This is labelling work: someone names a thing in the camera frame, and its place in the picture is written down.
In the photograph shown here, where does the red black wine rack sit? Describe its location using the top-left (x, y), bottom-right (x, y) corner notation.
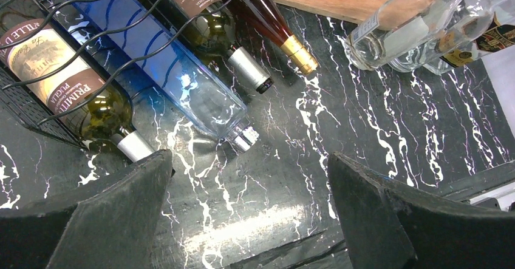
top-left (1, 0), bottom-right (259, 161)

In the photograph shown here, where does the clear bottle gold label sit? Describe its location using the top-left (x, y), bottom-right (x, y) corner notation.
top-left (423, 12), bottom-right (514, 75)

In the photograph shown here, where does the clear round glass bottle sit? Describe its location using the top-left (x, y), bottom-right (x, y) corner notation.
top-left (389, 0), bottom-right (514, 72)

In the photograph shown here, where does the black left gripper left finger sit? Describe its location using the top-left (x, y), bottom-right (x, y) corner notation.
top-left (1, 149), bottom-right (172, 268)

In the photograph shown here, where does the blue square glass bottle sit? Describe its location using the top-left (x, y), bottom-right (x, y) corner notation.
top-left (74, 0), bottom-right (259, 151)

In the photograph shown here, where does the dark bottle gold foil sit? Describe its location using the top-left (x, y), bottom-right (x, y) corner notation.
top-left (223, 0), bottom-right (318, 75)

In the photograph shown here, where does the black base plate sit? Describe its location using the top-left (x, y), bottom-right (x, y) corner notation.
top-left (225, 162), bottom-right (515, 269)

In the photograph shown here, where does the dark bottle brown label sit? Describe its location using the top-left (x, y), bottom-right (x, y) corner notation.
top-left (1, 0), bottom-right (155, 162)

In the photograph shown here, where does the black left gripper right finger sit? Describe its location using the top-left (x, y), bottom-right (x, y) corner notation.
top-left (327, 152), bottom-right (515, 269)

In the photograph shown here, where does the wooden board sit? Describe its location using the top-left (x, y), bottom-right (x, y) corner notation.
top-left (275, 0), bottom-right (387, 24)

